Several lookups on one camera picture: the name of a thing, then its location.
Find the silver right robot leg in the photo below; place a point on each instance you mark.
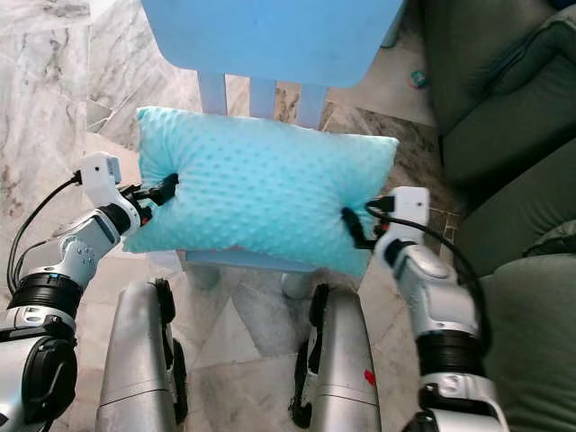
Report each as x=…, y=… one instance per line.
x=342, y=360

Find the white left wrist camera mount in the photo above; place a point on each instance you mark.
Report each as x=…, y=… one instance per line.
x=99, y=175

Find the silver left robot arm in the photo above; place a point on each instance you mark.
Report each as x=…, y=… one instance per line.
x=90, y=243

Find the light blue plastic chair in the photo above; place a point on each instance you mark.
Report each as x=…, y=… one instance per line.
x=270, y=36

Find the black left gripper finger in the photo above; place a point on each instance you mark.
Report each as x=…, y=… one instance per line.
x=163, y=188

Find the silver left robot leg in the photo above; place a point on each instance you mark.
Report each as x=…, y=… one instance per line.
x=135, y=360

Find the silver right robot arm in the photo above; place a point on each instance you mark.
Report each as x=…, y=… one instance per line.
x=436, y=288

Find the small green round object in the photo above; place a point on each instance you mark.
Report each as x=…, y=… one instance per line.
x=418, y=78

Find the light blue dotted pillow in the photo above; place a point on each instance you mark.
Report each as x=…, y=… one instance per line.
x=261, y=189

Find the silver robot leg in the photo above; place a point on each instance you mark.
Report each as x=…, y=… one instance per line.
x=135, y=360
x=342, y=360

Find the dark green leather sofa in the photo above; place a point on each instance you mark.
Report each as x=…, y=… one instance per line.
x=504, y=135

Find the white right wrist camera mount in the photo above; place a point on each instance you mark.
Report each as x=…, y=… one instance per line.
x=409, y=207

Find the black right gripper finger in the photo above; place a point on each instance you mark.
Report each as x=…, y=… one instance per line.
x=355, y=228

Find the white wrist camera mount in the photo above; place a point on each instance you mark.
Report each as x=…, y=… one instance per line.
x=99, y=175
x=409, y=207

